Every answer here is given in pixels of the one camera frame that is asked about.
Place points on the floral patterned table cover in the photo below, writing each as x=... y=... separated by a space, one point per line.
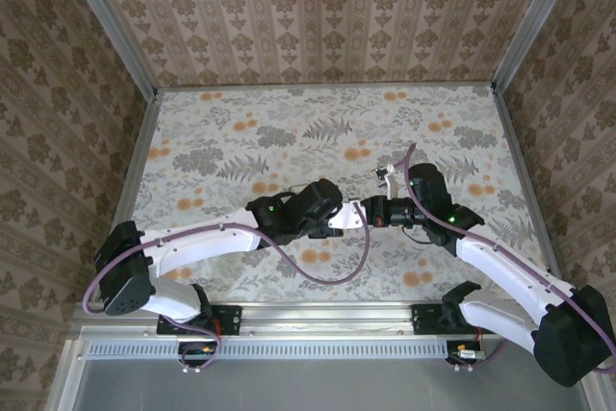
x=289 y=141

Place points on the black socket with silver plug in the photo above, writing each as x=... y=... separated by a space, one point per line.
x=464 y=355

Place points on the grey metal panel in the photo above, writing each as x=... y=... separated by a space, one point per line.
x=308 y=387

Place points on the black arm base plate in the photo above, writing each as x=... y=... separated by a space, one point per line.
x=426 y=319
x=231 y=319

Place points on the black socket with orange plug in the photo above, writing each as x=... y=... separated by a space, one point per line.
x=192 y=357

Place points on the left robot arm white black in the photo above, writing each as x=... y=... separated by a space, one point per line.
x=202 y=240

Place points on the aluminium table side rail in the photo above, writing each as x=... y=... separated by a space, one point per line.
x=139 y=161
x=517 y=161

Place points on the aluminium frame post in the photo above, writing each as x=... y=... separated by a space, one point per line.
x=110 y=26
x=534 y=21

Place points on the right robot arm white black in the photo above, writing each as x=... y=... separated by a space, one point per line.
x=500 y=266

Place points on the aluminium mounting rail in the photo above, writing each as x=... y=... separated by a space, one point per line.
x=327 y=317

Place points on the aluminium table back rail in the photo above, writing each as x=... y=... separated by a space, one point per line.
x=327 y=88

